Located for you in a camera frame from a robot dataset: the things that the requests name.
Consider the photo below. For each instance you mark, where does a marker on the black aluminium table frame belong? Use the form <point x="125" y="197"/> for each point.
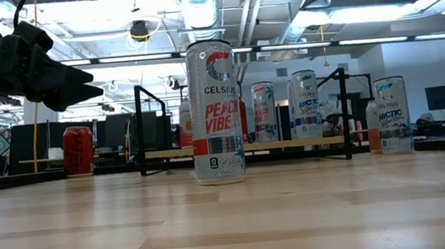
<point x="13" y="180"/>

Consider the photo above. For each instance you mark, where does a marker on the Celsius Arctic Vibe can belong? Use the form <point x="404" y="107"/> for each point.
<point x="291" y="111"/>
<point x="306" y="104"/>
<point x="393" y="117"/>

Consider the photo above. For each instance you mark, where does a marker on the Celsius Peach Vibe can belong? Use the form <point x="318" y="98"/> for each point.
<point x="264" y="112"/>
<point x="214" y="117"/>

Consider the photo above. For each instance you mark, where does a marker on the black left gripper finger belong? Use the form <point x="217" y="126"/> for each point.
<point x="70" y="97"/>
<point x="60" y="77"/>

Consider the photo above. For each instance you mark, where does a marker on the black rail with strip lights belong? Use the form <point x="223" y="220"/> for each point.
<point x="137" y="59"/>

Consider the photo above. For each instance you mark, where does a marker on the black overhead camera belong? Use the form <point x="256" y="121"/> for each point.
<point x="139" y="30"/>

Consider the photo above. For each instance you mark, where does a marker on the black office partition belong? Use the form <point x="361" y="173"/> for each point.
<point x="29" y="140"/>

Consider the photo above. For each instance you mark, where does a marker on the wooden shelf with black frame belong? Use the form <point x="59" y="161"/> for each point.
<point x="167" y="153"/>

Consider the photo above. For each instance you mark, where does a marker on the pink silver Spindrift can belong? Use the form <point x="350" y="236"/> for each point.
<point x="185" y="124"/>

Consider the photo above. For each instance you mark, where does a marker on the silver ventilation duct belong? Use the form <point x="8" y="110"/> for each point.
<point x="200" y="8"/>

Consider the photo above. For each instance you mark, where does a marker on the white box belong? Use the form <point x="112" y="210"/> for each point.
<point x="55" y="153"/>

